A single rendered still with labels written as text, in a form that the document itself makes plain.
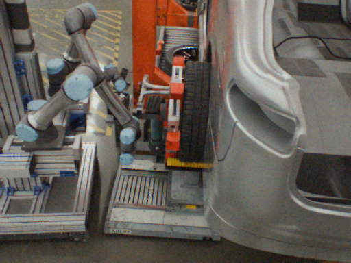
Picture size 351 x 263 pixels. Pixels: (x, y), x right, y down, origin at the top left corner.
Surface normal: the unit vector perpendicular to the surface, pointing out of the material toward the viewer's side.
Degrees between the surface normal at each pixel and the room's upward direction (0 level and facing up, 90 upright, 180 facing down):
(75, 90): 85
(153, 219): 0
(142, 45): 90
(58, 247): 0
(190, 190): 0
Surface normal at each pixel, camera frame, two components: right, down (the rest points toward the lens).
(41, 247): 0.07, -0.80
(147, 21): -0.04, 0.60
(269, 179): -0.42, 0.52
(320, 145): 0.05, -0.56
